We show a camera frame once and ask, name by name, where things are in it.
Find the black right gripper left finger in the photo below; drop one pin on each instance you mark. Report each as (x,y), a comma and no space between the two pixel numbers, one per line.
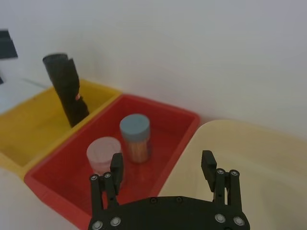
(116,167)

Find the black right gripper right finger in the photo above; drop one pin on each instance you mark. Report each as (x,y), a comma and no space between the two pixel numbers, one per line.
(209,167)

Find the clear jar with pink lid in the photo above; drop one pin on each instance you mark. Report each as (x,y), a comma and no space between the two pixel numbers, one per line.
(102,153)

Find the clear jar with blue lid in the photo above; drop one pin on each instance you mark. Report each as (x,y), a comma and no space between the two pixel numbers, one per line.
(135,139)

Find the cream plastic bin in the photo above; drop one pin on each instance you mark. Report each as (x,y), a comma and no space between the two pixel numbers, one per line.
(251,148)

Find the red plastic bin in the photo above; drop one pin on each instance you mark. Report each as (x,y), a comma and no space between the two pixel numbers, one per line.
(168,124)

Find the yellow plastic bin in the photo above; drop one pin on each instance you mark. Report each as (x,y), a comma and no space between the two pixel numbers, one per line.
(28,124)

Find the black box-shaped object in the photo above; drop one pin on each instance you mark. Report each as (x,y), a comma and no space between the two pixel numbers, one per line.
(7,45)

